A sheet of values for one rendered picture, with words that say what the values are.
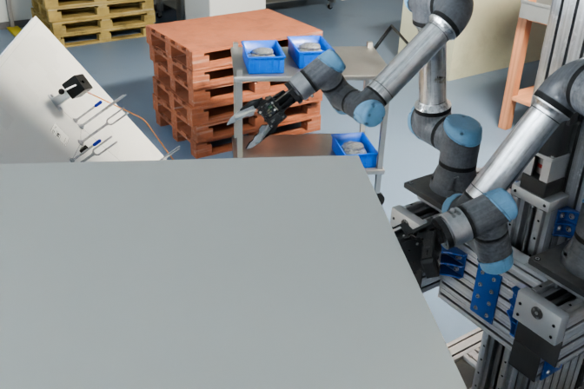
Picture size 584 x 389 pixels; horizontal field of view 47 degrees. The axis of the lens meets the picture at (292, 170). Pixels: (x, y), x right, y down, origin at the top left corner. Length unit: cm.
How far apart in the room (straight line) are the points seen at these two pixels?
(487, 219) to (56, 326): 105
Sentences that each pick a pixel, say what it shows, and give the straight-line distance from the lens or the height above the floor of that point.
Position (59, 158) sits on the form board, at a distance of 156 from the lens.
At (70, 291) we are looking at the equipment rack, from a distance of 56.
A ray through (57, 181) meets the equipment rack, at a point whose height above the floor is 185.
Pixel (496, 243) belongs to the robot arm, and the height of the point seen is 141.
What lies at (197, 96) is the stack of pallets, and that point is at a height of 48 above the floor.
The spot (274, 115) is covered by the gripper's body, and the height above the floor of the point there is 147.
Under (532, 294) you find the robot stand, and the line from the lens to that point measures 187.
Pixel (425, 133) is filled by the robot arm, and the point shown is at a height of 132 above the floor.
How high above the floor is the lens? 218
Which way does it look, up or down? 27 degrees down
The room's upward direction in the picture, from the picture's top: 2 degrees clockwise
